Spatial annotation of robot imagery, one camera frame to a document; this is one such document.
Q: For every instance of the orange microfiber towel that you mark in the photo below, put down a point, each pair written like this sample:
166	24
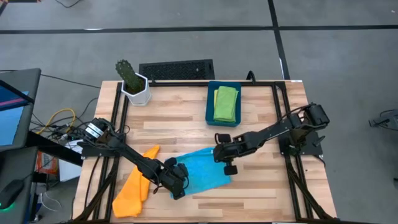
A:
130	193

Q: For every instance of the white hexagonal plant pot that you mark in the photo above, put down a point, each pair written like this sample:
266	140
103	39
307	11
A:
140	98

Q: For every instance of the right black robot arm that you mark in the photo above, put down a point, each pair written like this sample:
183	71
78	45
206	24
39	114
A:
273	132

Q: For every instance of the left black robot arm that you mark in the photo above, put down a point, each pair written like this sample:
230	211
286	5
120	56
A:
133	155

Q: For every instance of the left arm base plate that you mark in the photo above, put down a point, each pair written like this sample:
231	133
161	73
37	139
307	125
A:
93	152

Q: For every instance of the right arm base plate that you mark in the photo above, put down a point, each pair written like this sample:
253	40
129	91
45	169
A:
314	149

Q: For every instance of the black stand foot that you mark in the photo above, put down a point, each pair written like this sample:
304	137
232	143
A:
385	119

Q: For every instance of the green cactus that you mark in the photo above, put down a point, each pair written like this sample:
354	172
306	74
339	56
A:
126	73

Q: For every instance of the blue-green storage bin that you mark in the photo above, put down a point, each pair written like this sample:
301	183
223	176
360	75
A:
208	118

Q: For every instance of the black metal table frame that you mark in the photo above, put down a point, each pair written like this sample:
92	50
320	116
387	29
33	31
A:
279	85

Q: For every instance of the yellow microfiber towel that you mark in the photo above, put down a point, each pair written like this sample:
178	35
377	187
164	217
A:
215	96

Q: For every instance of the black side desk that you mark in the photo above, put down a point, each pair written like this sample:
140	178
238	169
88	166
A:
18	168

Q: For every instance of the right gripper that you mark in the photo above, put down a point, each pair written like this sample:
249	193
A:
233	147

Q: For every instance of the black monitor with blue screen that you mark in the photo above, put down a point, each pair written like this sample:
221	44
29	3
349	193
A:
15	124

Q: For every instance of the black clamp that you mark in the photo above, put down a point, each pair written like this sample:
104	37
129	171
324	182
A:
250	76

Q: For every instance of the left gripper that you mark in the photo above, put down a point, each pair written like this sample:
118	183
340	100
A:
175	180

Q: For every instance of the green towel with white tag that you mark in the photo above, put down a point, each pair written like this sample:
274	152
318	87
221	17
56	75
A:
225	104

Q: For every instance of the black computer mouse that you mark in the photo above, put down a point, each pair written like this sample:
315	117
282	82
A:
11	193

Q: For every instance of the light blue microfiber towel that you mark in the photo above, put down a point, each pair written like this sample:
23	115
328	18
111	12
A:
205	174

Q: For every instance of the white box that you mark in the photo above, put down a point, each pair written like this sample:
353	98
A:
68	171

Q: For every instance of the black keyboard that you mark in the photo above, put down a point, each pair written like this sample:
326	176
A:
177	70

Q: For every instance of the white power strip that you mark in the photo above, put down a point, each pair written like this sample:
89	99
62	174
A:
73	143

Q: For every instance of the orange package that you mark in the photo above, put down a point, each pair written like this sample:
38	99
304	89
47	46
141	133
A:
46	163

